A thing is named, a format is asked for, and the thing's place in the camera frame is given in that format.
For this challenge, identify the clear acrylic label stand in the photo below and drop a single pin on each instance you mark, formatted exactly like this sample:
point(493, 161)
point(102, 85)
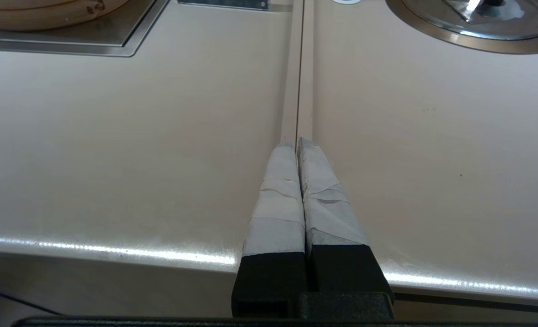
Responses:
point(223, 3)

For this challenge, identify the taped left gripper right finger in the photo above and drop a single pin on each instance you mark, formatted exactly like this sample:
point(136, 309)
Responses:
point(328, 218)

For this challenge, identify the steel inset tray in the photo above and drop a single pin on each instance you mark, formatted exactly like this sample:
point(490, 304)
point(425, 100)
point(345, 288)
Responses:
point(92, 40)

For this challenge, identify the steel pot lid black knob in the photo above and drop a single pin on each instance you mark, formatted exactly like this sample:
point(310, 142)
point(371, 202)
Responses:
point(523, 25)

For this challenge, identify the bamboo steamer baskets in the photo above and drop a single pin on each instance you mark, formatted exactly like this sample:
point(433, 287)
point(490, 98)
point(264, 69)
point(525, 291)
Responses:
point(32, 18)

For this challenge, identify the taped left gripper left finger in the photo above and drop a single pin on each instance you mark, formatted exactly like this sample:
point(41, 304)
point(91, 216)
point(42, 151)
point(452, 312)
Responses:
point(276, 218)

